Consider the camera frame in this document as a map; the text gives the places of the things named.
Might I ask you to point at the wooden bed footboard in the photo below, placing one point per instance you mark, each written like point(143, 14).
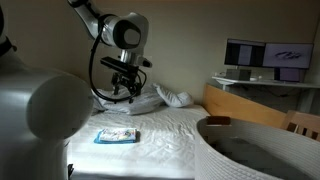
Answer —
point(222, 103)

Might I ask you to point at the small dark desk box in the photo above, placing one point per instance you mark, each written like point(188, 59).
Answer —
point(238, 74)

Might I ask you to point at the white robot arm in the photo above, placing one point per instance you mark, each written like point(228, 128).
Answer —
point(40, 109)

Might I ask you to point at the white bed mattress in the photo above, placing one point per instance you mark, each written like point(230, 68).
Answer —
point(164, 149)

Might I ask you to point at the wooden chair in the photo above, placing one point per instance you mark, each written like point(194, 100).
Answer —
point(302, 123)

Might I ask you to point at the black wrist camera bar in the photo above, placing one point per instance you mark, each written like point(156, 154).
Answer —
point(119, 65)

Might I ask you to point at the right computer monitor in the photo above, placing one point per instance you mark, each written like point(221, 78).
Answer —
point(288, 55)

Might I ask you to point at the blue folded cloth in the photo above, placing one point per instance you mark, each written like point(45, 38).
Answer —
point(116, 136)

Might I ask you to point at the crumpled grey blanket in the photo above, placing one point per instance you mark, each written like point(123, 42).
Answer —
point(146, 102)

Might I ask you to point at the white desk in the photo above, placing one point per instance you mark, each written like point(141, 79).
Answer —
point(305, 102)

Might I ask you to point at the white woven laundry basket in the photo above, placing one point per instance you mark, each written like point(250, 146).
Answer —
point(241, 150)

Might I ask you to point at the computer monitor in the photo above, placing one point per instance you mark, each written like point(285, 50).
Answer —
point(288, 55)
point(244, 53)

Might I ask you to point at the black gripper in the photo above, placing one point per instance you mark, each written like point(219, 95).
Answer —
point(128, 81)

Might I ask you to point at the white pillow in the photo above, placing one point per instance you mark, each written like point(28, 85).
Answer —
point(172, 99)

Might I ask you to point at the left computer monitor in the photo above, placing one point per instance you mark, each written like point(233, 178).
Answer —
point(244, 53)

